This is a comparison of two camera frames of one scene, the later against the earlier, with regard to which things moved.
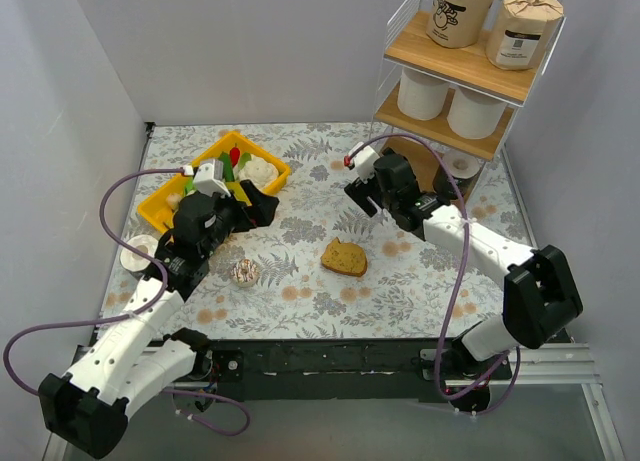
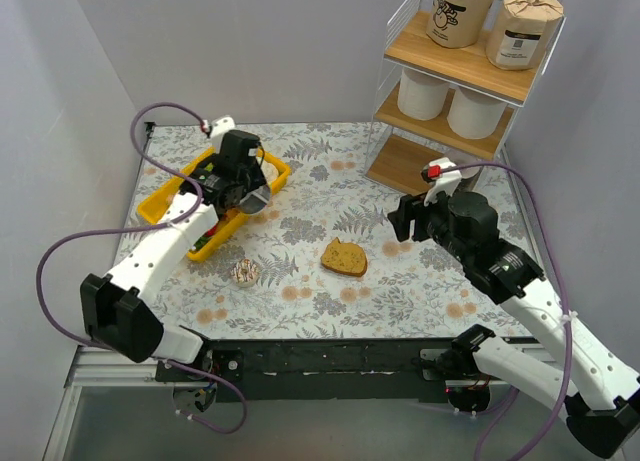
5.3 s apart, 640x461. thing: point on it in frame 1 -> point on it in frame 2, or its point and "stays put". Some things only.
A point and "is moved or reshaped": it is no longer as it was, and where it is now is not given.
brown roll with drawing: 458,12 stays put
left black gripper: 242,207 -> 239,148
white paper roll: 134,260 is moved or reshaped
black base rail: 337,370 stays put
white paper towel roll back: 472,117 stays put
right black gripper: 370,193 -> 413,219
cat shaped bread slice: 345,258 stays put
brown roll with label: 523,27 stays put
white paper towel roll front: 422,96 stays put
